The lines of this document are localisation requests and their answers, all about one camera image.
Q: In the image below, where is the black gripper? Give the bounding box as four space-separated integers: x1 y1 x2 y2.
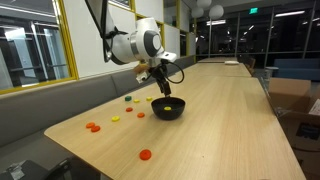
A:
148 59 171 97

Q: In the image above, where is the yellow wooden disc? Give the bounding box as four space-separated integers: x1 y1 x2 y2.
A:
163 106 172 111

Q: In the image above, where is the orange disc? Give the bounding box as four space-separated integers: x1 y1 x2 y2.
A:
86 122 95 128
126 107 133 112
91 126 101 132

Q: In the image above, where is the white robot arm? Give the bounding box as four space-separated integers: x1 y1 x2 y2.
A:
84 0 177 97

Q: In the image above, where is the black bowl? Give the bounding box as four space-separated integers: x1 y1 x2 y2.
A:
151 97 186 120

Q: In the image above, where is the red disc far left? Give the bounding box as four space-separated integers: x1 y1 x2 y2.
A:
137 113 145 118

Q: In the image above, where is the green cube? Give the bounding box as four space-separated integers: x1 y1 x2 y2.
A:
125 96 132 102

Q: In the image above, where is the wooden table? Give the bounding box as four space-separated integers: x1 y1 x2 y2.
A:
184 63 251 77
198 57 238 63

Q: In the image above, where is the yellow disc lower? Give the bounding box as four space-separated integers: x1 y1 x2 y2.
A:
112 116 120 122

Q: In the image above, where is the red disc near edge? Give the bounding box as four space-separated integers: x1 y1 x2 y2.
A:
139 149 152 160

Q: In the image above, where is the white plate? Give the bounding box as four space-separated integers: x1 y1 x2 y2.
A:
224 61 239 65

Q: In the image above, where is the orange disc under gripper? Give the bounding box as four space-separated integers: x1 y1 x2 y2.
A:
91 126 101 132

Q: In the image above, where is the orange disc behind finger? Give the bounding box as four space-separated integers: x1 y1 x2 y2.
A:
86 122 95 128

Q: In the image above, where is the cardboard box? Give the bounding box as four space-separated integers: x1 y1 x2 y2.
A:
268 78 320 180

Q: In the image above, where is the grey sofa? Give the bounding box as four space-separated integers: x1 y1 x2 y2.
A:
0 54 196 174

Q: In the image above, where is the blue sofa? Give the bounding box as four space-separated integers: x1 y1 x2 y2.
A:
274 58 320 81

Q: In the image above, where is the black cable loop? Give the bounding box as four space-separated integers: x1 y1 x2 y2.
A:
162 59 185 85

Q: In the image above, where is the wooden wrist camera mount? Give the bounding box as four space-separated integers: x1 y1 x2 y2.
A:
133 64 149 83

